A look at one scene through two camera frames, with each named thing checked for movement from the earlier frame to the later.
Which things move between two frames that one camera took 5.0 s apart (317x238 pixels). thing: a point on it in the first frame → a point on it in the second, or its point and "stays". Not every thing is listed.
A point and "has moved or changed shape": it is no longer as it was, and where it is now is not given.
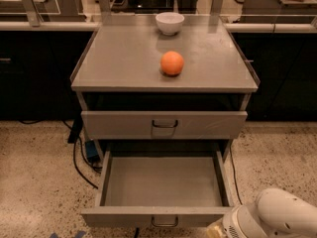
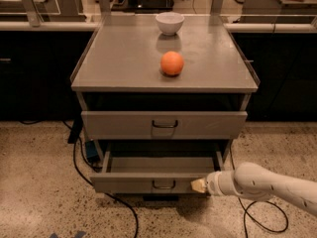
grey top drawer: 164,125 stays
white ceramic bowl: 169,23 stays
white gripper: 235,224 → 212,183
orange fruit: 171,63 stays
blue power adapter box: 91,151 stays
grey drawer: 160,188 has moved or changed shape
